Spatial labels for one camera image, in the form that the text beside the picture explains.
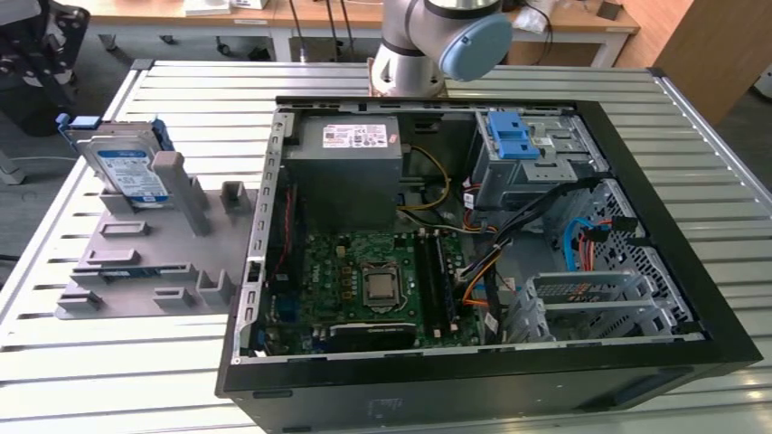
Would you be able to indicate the grey power supply unit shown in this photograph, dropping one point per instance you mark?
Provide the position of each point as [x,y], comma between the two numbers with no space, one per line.
[344,190]

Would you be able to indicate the black graphics card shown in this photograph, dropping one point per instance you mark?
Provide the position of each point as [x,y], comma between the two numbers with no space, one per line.
[371,336]

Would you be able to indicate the grey parts rack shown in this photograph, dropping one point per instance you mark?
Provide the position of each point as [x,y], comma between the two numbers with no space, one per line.
[151,253]

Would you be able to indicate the blue drive latch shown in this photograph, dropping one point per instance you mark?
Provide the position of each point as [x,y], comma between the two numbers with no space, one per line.
[509,135]

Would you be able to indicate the white appliance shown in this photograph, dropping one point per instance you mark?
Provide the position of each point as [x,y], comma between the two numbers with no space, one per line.
[764,81]

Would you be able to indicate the black RAM stick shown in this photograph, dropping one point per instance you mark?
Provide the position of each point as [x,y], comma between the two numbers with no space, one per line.
[447,289]

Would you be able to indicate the silver CPU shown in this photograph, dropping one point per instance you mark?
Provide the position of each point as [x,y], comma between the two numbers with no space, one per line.
[381,287]

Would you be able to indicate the green motherboard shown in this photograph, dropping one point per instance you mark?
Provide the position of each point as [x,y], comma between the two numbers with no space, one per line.
[328,271]

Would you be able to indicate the black RAM slot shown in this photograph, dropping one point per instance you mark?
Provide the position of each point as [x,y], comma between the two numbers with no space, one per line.
[428,289]

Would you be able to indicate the hard disk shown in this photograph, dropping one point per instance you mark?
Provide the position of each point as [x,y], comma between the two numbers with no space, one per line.
[127,172]

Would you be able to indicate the small white box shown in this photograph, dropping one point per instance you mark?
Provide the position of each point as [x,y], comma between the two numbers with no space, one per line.
[249,3]

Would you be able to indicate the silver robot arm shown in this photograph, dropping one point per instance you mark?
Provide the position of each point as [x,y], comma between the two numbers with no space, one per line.
[409,68]

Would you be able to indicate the CPU socket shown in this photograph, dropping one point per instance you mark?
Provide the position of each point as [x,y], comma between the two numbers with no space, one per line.
[383,266]

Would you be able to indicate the black PC case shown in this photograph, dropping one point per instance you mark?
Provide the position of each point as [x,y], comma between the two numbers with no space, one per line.
[421,398]

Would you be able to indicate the black mesh bin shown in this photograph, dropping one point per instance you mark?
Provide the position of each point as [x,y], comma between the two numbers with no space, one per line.
[36,119]

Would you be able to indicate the small dark box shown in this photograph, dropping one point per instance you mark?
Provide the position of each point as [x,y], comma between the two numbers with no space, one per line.
[609,11]

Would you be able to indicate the grey metal drive cage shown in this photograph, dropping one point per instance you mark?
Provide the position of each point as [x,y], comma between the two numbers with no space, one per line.
[543,176]

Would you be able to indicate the wooden cabinet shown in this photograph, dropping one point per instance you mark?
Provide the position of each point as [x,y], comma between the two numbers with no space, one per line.
[712,54]

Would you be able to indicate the grey metal foot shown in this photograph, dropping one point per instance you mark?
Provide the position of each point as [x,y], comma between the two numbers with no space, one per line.
[8,174]

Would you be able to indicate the wooden desk white frame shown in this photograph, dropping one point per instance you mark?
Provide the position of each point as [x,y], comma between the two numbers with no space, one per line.
[151,18]
[579,25]

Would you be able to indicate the grey metal disk bay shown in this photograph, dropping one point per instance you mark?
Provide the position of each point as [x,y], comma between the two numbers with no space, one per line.
[603,307]

